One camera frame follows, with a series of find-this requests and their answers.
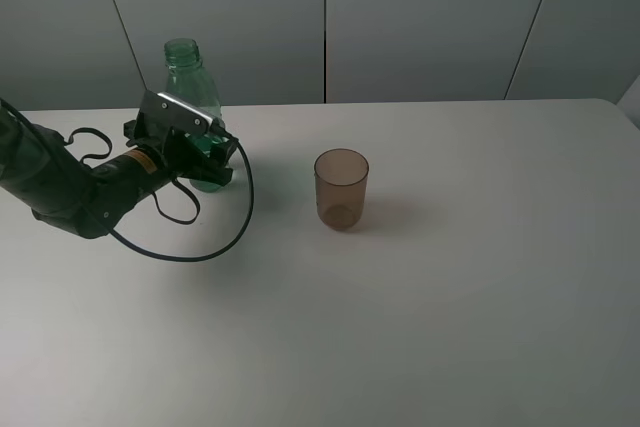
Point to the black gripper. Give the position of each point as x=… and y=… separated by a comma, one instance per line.
x=200, y=159

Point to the green transparent plastic bottle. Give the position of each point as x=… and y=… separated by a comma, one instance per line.
x=188, y=79

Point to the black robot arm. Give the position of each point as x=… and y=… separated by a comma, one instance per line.
x=62, y=190

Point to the pink translucent plastic cup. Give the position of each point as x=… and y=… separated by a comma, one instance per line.
x=340, y=186

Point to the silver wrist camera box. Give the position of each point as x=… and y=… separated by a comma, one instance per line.
x=166, y=111

